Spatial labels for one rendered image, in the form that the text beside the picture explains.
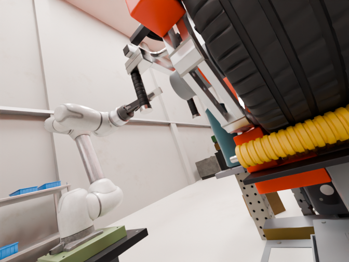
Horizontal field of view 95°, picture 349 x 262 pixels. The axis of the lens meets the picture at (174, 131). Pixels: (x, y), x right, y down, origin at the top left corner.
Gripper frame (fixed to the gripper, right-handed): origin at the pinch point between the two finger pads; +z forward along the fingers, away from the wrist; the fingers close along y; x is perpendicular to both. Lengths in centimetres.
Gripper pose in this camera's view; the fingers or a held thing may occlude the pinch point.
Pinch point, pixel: (155, 93)
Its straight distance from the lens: 75.4
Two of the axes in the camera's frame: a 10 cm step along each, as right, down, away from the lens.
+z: 8.2, -4.2, -3.8
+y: 3.1, -2.4, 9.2
